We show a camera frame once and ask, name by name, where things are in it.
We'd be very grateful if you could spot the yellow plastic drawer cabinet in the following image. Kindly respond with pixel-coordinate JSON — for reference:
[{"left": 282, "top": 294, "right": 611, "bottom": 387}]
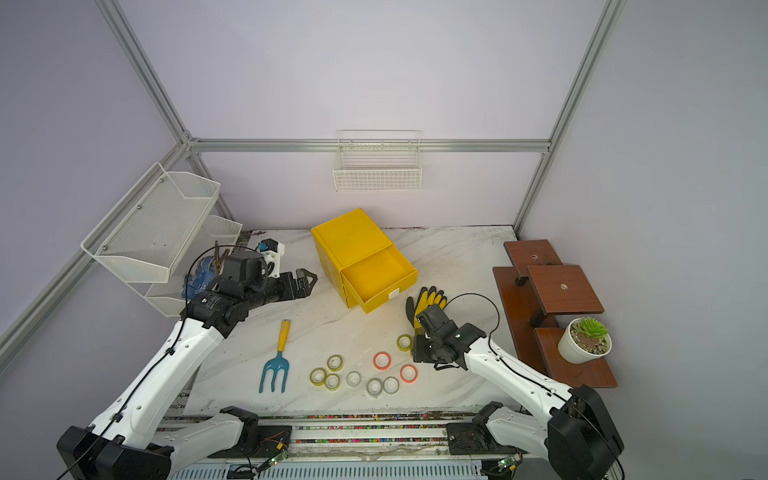
[{"left": 311, "top": 208, "right": 393, "bottom": 309}]

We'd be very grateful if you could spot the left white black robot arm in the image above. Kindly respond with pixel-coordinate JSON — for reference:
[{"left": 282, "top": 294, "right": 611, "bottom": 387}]
[{"left": 57, "top": 269, "right": 317, "bottom": 479}]

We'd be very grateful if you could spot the blue cloth item on shelf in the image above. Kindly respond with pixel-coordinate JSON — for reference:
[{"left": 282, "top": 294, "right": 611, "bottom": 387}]
[{"left": 181, "top": 256, "right": 217, "bottom": 300}]

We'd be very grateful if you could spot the white tape roll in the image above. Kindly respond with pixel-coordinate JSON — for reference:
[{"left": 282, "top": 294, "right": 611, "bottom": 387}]
[
  {"left": 382, "top": 376, "right": 400, "bottom": 395},
  {"left": 346, "top": 371, "right": 362, "bottom": 388},
  {"left": 366, "top": 378, "right": 384, "bottom": 398}
]

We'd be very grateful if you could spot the white tape roll left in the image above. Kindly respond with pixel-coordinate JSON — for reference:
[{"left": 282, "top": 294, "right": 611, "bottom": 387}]
[{"left": 346, "top": 371, "right": 362, "bottom": 388}]

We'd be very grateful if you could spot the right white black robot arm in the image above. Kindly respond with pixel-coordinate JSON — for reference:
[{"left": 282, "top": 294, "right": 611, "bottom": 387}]
[{"left": 413, "top": 305, "right": 626, "bottom": 479}]

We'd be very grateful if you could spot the brown wooden stepped shelf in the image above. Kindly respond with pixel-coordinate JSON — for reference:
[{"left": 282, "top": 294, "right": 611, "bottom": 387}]
[{"left": 493, "top": 240, "right": 618, "bottom": 388}]

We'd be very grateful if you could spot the yellow tape roll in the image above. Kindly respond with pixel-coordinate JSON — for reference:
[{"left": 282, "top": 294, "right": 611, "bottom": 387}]
[
  {"left": 326, "top": 354, "right": 344, "bottom": 372},
  {"left": 324, "top": 374, "right": 341, "bottom": 391},
  {"left": 309, "top": 367, "right": 327, "bottom": 386},
  {"left": 397, "top": 334, "right": 413, "bottom": 352}
]

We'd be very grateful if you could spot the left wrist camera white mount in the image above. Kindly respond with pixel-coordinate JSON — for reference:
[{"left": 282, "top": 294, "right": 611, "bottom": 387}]
[{"left": 257, "top": 238, "right": 285, "bottom": 278}]

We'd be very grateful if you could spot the white tape roll middle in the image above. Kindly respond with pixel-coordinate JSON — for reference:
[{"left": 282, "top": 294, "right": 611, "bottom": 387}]
[{"left": 366, "top": 378, "right": 384, "bottom": 398}]

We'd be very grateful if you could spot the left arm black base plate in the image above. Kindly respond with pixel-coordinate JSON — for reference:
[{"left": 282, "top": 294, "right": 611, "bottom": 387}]
[{"left": 209, "top": 425, "right": 292, "bottom": 459}]

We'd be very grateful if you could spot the white tape roll right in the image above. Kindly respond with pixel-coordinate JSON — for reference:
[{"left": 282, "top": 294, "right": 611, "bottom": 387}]
[{"left": 382, "top": 376, "right": 400, "bottom": 395}]

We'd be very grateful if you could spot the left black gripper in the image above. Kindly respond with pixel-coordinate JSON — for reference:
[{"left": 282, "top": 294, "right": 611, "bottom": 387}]
[{"left": 246, "top": 268, "right": 317, "bottom": 312}]

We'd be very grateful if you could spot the red tape roll lower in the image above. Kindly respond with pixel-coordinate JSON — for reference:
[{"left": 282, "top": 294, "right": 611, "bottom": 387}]
[{"left": 400, "top": 364, "right": 418, "bottom": 384}]

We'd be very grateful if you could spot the red tape roll upper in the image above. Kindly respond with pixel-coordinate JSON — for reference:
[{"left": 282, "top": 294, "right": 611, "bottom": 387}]
[{"left": 372, "top": 351, "right": 392, "bottom": 371}]

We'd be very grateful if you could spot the red tape roll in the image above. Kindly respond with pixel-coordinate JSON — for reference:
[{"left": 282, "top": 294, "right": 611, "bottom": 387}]
[
  {"left": 372, "top": 351, "right": 392, "bottom": 371},
  {"left": 400, "top": 364, "right": 418, "bottom": 384}
]

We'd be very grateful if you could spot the white mesh two-tier wall shelf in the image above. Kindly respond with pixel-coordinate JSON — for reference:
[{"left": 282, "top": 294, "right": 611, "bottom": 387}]
[{"left": 81, "top": 163, "right": 242, "bottom": 318}]

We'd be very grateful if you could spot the teal garden fork yellow handle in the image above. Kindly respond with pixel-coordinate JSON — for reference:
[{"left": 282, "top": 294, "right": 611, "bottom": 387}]
[{"left": 259, "top": 320, "right": 291, "bottom": 393}]

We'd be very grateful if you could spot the yellow black work glove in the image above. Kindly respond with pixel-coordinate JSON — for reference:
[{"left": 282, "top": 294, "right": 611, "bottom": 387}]
[{"left": 405, "top": 286, "right": 448, "bottom": 335}]

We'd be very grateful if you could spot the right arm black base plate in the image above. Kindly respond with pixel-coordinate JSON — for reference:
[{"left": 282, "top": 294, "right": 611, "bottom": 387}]
[{"left": 446, "top": 423, "right": 518, "bottom": 455}]

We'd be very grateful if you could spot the potted succulent white pot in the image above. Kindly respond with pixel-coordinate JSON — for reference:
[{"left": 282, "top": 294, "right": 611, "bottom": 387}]
[{"left": 557, "top": 317, "right": 613, "bottom": 365}]

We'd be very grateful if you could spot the brown pruning tool on shelf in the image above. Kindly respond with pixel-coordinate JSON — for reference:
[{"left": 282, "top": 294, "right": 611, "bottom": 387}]
[{"left": 212, "top": 241, "right": 230, "bottom": 275}]

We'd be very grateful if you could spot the white wire wall basket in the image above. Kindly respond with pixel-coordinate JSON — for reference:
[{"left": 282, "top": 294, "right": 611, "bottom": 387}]
[{"left": 333, "top": 129, "right": 423, "bottom": 193}]

